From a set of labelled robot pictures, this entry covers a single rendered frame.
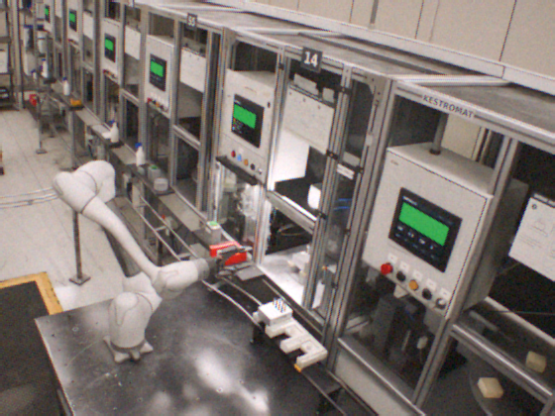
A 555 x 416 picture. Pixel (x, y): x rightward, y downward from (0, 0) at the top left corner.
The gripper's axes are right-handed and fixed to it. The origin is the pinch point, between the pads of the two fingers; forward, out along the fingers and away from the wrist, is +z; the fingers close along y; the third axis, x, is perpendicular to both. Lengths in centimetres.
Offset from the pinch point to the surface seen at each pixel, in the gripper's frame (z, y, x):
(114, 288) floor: -12, -113, 147
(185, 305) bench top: -13, -44, 30
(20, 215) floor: -55, -113, 292
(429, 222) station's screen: 18, 52, -74
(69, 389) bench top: -82, -44, 0
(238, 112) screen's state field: 18, 53, 44
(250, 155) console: 20, 34, 34
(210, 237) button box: 8.0, -15.4, 44.4
